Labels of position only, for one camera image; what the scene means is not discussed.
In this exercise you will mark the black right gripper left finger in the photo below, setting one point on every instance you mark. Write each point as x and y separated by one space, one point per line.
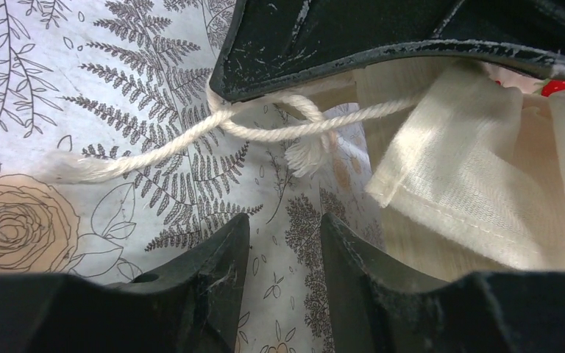
190 304

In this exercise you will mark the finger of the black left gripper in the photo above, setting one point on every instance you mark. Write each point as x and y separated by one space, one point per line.
275 45

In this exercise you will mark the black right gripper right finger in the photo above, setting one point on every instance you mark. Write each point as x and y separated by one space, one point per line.
378 304

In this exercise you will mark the wooden pet bed frame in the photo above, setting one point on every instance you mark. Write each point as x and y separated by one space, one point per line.
473 176

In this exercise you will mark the red strawberry print duvet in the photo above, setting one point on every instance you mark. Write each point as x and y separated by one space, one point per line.
285 115

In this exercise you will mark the floral table mat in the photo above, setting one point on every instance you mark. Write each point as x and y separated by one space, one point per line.
110 79

